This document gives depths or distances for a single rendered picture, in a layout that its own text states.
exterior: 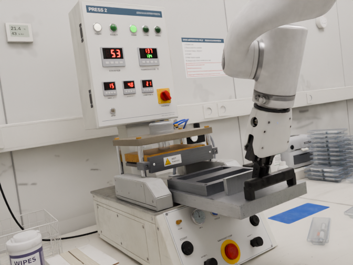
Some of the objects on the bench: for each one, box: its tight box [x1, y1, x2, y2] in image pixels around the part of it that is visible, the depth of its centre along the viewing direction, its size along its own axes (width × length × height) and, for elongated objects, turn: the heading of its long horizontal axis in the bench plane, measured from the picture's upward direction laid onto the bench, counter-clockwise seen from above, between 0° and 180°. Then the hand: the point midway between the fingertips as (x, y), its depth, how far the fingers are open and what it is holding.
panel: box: [163, 206, 274, 265], centre depth 87 cm, size 2×30×19 cm
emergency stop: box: [225, 243, 238, 260], centre depth 86 cm, size 2×4×4 cm
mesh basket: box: [0, 209, 63, 265], centre depth 107 cm, size 22×26×13 cm
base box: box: [92, 194, 278, 265], centre depth 108 cm, size 54×38×17 cm
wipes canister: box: [6, 230, 45, 265], centre depth 88 cm, size 9×9×15 cm
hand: (260, 172), depth 74 cm, fingers closed, pressing on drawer
